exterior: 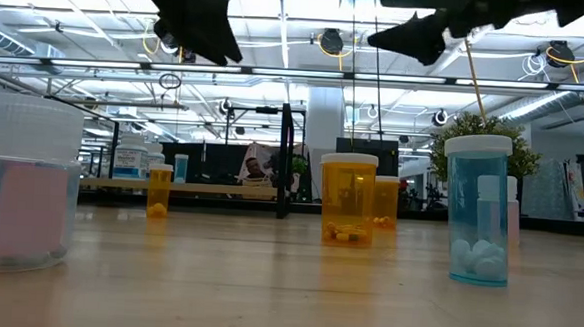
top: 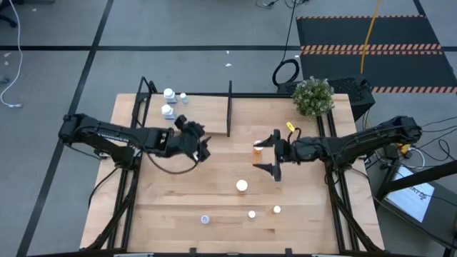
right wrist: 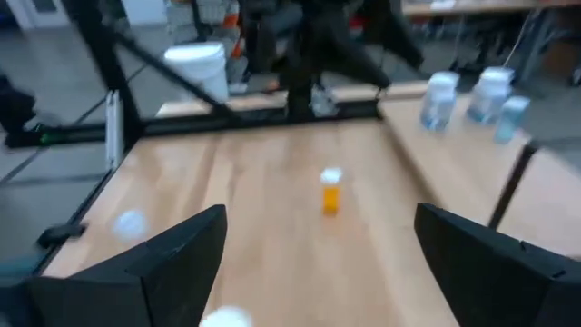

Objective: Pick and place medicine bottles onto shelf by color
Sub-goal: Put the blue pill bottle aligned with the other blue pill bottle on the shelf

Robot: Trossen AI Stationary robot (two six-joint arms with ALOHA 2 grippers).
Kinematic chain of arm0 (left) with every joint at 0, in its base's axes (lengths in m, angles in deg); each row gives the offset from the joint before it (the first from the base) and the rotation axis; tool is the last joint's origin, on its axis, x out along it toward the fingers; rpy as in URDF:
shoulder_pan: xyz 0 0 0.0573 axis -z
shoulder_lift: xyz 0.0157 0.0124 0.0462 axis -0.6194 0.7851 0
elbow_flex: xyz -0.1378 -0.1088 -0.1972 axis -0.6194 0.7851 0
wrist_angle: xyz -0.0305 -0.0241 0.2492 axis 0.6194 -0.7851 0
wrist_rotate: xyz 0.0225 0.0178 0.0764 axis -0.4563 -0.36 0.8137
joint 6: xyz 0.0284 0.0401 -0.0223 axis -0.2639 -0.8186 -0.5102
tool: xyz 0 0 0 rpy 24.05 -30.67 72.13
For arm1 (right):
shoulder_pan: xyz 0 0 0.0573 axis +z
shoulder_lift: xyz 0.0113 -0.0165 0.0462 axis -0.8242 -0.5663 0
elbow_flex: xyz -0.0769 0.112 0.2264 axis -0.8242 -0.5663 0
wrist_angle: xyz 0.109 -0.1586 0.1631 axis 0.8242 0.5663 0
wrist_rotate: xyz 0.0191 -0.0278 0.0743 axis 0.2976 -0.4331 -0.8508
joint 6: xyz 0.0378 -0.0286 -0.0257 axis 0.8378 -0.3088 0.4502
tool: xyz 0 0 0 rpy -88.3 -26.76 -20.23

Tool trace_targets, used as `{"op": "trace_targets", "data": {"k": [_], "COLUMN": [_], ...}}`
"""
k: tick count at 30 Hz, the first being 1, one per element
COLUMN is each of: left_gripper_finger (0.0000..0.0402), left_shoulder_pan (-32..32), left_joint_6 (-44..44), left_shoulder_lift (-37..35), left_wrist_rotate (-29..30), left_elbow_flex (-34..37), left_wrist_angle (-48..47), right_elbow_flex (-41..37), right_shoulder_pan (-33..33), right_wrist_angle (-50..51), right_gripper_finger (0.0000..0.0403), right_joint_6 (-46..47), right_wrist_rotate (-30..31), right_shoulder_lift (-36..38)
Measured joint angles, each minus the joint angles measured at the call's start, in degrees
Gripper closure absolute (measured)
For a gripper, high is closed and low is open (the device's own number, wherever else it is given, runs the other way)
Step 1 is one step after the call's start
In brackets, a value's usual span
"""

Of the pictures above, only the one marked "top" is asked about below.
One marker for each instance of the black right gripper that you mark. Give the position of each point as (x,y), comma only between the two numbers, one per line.
(287,150)

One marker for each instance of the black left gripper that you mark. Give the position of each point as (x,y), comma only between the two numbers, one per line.
(185,142)

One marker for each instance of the medium orange pill bottle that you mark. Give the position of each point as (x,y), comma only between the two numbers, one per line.
(257,150)

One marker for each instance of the wide orange pill bottle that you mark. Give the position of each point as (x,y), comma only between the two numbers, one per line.
(241,185)

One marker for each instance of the white melatonin supplement bottle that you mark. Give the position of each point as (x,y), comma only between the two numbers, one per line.
(169,94)
(166,110)

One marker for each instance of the blue pill bottle white cap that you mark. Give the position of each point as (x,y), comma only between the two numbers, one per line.
(251,214)
(183,97)

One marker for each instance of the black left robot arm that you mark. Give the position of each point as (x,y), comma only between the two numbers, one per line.
(107,133)

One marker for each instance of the yellow tag on arm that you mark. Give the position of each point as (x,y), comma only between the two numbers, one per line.
(290,126)

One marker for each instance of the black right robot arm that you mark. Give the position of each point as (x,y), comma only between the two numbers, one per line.
(357,142)

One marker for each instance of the potted green plant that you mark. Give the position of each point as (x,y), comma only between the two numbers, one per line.
(313,96)

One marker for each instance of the black mesh computer case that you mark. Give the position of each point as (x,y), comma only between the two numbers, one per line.
(351,91)

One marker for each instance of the black hazard striped floor mat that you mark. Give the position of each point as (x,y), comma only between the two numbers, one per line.
(339,32)

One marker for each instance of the white printed sheet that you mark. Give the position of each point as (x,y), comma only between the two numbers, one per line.
(410,196)

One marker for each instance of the black stand beam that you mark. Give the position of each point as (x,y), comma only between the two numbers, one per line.
(428,175)

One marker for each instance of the black office chair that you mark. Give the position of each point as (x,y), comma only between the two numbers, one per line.
(9,22)

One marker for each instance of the wooden shelf with black frame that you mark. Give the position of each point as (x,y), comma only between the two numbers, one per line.
(207,110)

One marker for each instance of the black metal rig frame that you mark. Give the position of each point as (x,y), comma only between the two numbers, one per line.
(171,255)

